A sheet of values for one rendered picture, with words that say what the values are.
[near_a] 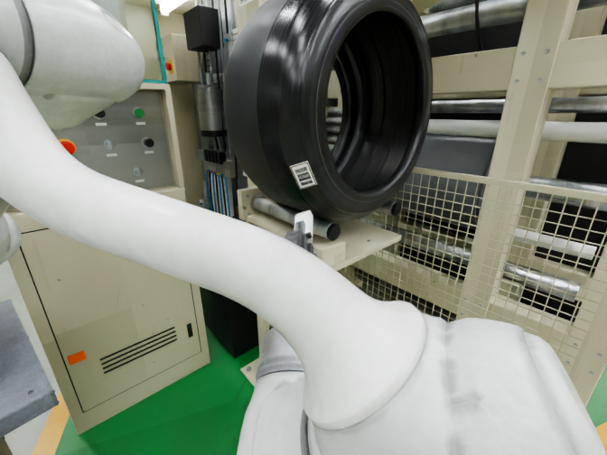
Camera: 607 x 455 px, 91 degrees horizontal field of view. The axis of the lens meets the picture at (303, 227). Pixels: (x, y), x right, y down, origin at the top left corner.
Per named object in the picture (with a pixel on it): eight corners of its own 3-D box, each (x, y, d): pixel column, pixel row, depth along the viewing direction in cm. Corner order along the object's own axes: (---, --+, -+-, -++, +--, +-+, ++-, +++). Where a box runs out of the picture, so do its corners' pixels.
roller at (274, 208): (260, 193, 98) (265, 204, 100) (249, 199, 96) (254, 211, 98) (339, 220, 73) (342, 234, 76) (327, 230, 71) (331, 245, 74)
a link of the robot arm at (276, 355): (276, 403, 37) (280, 355, 42) (346, 395, 35) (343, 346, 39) (239, 375, 32) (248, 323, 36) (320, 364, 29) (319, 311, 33)
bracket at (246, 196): (238, 218, 98) (236, 189, 94) (323, 197, 122) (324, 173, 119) (244, 221, 96) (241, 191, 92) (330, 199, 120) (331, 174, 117)
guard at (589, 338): (334, 296, 152) (340, 157, 126) (337, 294, 153) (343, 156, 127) (555, 426, 89) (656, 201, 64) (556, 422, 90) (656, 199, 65)
